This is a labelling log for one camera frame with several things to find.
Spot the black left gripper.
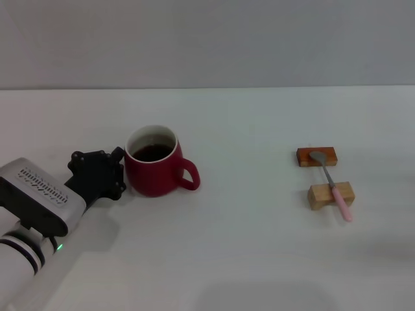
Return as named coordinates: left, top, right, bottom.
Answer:
left=64, top=146, right=127, bottom=210

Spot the pink handled metal spoon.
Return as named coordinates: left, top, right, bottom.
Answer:
left=309, top=151, right=353, bottom=223

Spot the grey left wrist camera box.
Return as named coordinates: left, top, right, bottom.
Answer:
left=0, top=157, right=87, bottom=237

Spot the red ceramic coffee mug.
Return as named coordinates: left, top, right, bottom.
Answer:
left=124, top=124, right=201, bottom=198

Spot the dark reddish wooden block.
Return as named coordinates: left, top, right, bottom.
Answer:
left=296, top=146, right=338, bottom=168

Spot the light wooden block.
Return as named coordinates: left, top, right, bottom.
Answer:
left=307, top=181, right=355, bottom=211

